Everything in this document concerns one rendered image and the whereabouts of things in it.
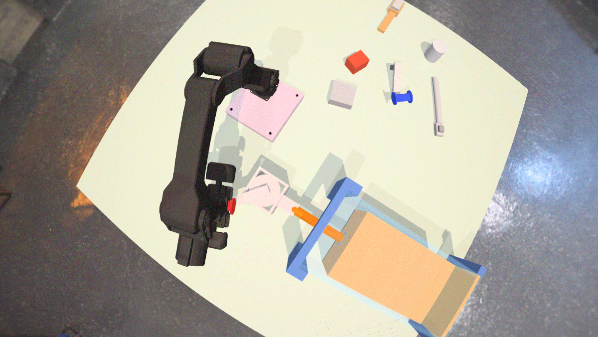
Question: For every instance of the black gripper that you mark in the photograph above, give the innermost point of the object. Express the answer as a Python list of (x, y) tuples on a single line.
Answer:
[(220, 172)]

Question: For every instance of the grey cylinder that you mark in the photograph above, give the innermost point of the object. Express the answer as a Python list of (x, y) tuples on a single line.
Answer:
[(435, 51)]

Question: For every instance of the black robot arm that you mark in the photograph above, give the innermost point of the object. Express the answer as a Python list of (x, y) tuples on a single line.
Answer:
[(187, 207)]

